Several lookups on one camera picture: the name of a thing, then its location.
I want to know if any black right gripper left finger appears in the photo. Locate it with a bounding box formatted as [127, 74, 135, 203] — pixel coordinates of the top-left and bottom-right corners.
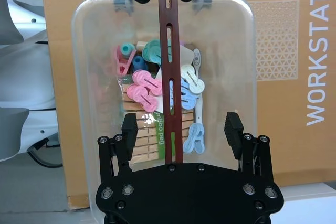
[97, 113, 138, 183]

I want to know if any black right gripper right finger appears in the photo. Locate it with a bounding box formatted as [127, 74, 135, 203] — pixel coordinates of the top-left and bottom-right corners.
[224, 112, 275, 183]

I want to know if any pack of wooden pegs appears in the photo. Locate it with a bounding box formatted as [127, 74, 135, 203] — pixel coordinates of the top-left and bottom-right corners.
[122, 76, 195, 162]

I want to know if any pale blue round clip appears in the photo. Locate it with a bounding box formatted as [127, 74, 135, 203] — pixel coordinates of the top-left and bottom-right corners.
[182, 123, 206, 154]

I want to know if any pink round clip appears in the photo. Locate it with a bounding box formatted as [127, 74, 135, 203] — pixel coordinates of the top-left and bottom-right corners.
[132, 69, 163, 96]
[127, 84, 159, 112]

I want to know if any brown cardboard box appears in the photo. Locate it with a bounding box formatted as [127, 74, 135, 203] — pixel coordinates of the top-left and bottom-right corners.
[39, 0, 336, 210]

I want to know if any cream round clip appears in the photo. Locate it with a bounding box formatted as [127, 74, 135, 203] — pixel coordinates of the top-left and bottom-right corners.
[181, 64, 206, 94]

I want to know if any pink triangular clip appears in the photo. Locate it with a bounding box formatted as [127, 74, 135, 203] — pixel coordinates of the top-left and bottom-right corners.
[113, 45, 137, 78]

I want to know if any blue plastic cylinder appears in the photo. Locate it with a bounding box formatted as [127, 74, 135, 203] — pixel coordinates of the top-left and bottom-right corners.
[132, 56, 148, 71]

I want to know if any teal plastic cylinder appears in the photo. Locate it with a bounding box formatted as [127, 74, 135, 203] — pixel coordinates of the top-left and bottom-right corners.
[120, 43, 136, 57]

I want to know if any teal round clip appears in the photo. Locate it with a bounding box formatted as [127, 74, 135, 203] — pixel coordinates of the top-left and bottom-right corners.
[141, 39, 173, 65]

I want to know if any clear plastic bin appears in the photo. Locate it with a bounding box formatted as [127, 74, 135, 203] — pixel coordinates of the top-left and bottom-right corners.
[71, 0, 259, 222]

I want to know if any white paper piece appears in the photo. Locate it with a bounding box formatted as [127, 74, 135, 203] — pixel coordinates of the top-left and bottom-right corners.
[179, 45, 195, 65]

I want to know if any white machine housing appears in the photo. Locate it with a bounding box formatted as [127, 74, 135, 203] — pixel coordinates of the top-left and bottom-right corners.
[0, 0, 64, 161]

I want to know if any grey curved panel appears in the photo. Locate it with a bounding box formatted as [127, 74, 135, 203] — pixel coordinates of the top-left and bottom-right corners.
[0, 0, 25, 46]
[0, 107, 30, 162]

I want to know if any red-brown slotted bar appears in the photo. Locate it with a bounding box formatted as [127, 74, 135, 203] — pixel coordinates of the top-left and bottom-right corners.
[156, 0, 184, 166]

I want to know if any grey bin latch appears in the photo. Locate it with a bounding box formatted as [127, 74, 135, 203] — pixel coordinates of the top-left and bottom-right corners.
[192, 0, 213, 13]

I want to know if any white slim handle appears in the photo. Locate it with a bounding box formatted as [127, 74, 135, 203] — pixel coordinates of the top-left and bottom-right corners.
[192, 48, 205, 125]

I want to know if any black cable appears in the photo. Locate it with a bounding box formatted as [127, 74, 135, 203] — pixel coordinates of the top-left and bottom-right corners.
[26, 137, 64, 169]

